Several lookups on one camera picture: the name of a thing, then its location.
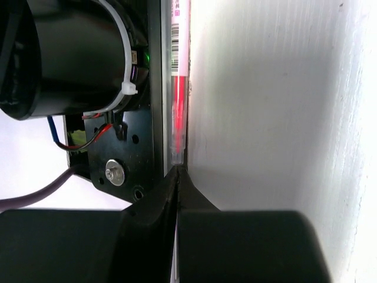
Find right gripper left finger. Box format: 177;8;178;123
1;167;178;282

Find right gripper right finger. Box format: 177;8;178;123
177;169;330;282

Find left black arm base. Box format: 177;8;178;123
63;1;169;203

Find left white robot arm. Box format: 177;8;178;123
1;1;150;120

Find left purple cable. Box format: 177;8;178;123
0;164;80;212

